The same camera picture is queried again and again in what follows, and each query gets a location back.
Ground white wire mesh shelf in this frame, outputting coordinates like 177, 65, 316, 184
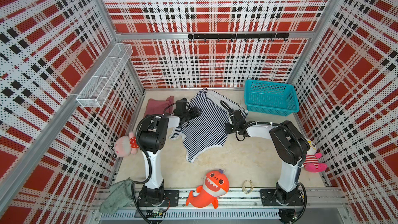
77, 43, 132, 108

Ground maroon tank top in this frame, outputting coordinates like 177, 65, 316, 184
144, 96, 174, 117

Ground pink plush toy red dress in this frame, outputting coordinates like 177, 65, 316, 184
113, 132, 139, 158

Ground striped black white tank top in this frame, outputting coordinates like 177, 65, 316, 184
170, 88, 248, 163

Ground white plush toy yellow glasses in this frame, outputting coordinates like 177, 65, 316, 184
303, 140, 328, 173

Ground teal plastic basket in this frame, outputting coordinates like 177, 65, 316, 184
244, 80, 300, 116

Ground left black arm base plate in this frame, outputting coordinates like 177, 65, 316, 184
137, 188, 179, 207

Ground aluminium front rail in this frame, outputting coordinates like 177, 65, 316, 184
90, 187, 349, 222

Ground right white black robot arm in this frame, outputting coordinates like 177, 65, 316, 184
220, 101, 310, 205

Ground black wall hook rail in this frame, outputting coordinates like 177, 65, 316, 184
188, 33, 290, 40

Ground green cloth rag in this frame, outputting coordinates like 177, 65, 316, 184
99, 178, 133, 215

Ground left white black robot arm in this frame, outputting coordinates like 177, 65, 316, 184
132, 98, 202, 206

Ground clear plastic ring loop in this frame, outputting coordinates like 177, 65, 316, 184
242, 179, 255, 195

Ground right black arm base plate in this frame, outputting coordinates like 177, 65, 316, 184
260, 189, 304, 207

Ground red shark plush toy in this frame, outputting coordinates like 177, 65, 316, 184
185, 169, 230, 209

